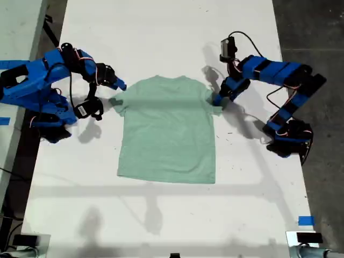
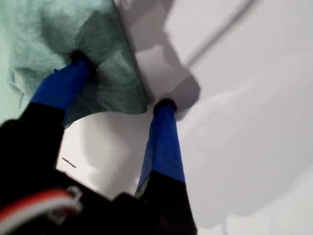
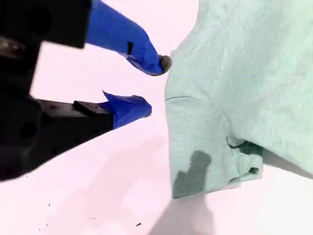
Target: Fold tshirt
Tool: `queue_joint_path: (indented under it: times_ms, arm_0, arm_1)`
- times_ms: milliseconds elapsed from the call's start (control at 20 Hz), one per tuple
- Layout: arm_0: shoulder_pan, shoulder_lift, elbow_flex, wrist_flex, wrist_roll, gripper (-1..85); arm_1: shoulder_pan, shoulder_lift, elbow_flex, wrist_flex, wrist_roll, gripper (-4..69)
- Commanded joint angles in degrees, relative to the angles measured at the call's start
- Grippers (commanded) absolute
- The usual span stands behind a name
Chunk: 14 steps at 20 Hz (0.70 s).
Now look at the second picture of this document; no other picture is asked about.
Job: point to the pale green T-shirt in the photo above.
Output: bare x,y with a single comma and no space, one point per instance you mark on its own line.
36,36

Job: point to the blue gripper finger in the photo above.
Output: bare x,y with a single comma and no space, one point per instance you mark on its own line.
163,147
61,90

